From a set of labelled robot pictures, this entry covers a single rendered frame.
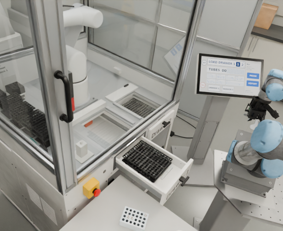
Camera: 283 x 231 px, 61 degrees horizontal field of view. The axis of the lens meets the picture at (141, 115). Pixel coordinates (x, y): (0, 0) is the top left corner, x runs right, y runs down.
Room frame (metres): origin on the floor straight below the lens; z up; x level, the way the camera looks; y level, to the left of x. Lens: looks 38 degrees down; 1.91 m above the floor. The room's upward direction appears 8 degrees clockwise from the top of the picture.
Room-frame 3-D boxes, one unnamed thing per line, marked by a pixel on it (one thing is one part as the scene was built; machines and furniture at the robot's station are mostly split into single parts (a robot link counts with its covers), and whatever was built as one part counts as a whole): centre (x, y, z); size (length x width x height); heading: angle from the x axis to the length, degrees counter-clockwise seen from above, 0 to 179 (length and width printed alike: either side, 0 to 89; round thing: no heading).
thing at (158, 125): (1.24, -0.14, 0.87); 0.29 x 0.02 x 0.11; 148
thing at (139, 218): (0.61, -0.04, 0.78); 0.12 x 0.08 x 0.04; 79
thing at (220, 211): (0.96, -0.70, 0.38); 0.30 x 0.30 x 0.76; 82
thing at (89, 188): (0.69, 0.19, 0.88); 0.07 x 0.05 x 0.07; 148
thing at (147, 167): (0.91, -0.07, 0.87); 0.22 x 0.18 x 0.06; 58
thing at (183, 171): (0.81, -0.24, 0.87); 0.29 x 0.02 x 0.11; 148
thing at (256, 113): (1.09, -0.61, 1.22); 0.09 x 0.08 x 0.12; 89
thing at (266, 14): (3.97, -1.56, 1.04); 0.41 x 0.32 x 0.28; 62
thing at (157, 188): (0.92, -0.06, 0.86); 0.40 x 0.26 x 0.06; 58
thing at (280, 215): (0.95, -0.72, 0.70); 0.45 x 0.44 x 0.12; 82
